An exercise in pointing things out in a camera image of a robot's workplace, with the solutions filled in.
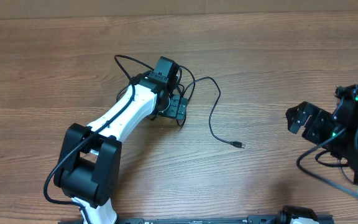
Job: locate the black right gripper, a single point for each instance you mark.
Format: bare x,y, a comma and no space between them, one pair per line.
317,121

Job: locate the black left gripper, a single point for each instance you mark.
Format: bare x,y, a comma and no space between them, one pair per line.
173,110

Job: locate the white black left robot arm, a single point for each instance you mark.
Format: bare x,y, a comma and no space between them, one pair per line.
88,165

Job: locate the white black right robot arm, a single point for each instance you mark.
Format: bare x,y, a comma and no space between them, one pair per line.
344,145

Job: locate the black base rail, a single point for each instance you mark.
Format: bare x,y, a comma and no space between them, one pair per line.
251,219

